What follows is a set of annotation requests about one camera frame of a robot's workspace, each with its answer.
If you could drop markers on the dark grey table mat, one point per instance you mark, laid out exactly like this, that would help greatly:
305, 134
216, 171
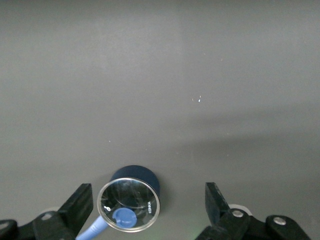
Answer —
160, 75

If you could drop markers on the dark blue saucepan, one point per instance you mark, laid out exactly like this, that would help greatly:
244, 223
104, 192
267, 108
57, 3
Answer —
140, 173

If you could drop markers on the glass lid with blue knob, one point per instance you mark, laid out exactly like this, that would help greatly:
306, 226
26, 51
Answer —
130, 195

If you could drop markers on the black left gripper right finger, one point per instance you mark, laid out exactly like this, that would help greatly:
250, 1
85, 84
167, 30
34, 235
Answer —
217, 207

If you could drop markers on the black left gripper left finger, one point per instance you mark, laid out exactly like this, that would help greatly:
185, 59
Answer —
75, 210

